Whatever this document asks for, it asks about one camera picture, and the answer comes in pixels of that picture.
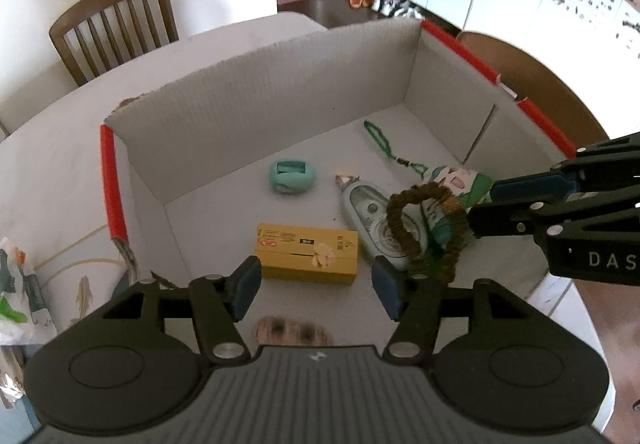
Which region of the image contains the pale green correction tape dispenser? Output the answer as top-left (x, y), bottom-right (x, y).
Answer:
top-left (340, 181), bottom-right (431, 272)

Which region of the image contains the cartoon figure pendant green tassel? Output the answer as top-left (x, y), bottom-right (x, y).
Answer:
top-left (407, 164), bottom-right (496, 285)

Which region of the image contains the green bead string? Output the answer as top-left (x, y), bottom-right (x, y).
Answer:
top-left (363, 120), bottom-right (428, 175)

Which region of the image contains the teal oval case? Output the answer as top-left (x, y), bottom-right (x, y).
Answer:
top-left (268, 158), bottom-right (318, 195)

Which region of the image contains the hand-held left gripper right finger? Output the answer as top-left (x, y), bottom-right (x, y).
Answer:
top-left (371, 255), bottom-right (551, 365)

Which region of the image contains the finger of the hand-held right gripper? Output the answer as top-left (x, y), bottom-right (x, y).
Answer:
top-left (490, 131), bottom-right (640, 202)
top-left (467, 179), bottom-right (640, 238)

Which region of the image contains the yellow cardboard box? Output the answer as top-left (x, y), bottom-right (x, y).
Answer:
top-left (253, 223), bottom-right (360, 286)

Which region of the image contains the wooden slat-back chair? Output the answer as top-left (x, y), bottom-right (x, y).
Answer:
top-left (49, 0), bottom-right (180, 86)

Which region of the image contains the wooden round-back chair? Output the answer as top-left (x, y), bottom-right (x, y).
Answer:
top-left (456, 30), bottom-right (608, 160)

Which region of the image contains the green white snack packet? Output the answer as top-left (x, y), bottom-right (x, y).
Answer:
top-left (0, 237), bottom-right (58, 345)

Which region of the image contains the brown bead bracelet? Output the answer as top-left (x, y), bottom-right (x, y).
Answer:
top-left (385, 184), bottom-right (471, 282)

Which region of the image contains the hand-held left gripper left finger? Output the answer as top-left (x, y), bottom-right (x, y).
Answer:
top-left (102, 255), bottom-right (263, 365)

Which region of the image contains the striped cloth bag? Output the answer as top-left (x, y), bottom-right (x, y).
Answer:
top-left (372, 0), bottom-right (426, 20)

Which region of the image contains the red cardboard shoe box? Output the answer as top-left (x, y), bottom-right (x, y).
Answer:
top-left (99, 17), bottom-right (583, 350)

